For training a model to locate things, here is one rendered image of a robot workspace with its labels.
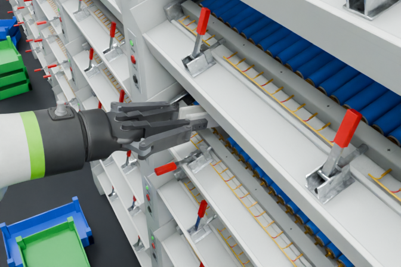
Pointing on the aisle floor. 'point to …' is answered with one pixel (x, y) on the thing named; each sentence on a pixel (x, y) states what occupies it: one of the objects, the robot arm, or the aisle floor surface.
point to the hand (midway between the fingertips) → (200, 116)
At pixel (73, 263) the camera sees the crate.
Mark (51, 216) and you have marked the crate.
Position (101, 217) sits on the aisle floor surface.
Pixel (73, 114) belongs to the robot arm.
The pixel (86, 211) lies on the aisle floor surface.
